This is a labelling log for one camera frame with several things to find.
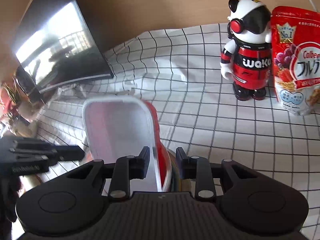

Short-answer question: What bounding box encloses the white and red rectangular tray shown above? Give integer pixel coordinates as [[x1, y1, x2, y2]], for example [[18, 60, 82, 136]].
[[82, 95, 172, 192]]

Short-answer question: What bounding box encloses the black monitor screen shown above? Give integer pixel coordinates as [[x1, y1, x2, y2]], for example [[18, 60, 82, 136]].
[[12, 0, 113, 94]]

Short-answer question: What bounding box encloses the white black grid tablecloth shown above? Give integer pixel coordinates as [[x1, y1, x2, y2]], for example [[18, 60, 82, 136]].
[[37, 24, 319, 207]]

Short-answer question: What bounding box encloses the red cereal bag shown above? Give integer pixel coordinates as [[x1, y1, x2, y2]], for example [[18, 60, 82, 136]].
[[271, 6, 319, 115]]

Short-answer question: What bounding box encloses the red panda robot figurine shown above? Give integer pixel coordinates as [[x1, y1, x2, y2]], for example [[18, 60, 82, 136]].
[[220, 0, 272, 101]]

